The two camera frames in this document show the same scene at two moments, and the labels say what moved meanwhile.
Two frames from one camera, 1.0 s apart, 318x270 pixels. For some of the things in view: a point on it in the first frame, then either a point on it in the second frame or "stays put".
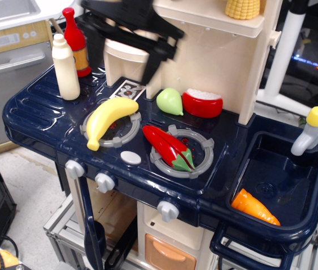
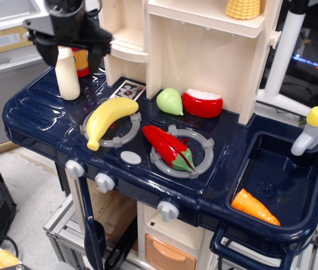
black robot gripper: (153, 30) → (68, 23)
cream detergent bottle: (65, 70) stays put
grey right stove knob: (168, 210) stays put
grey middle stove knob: (105, 182) stays put
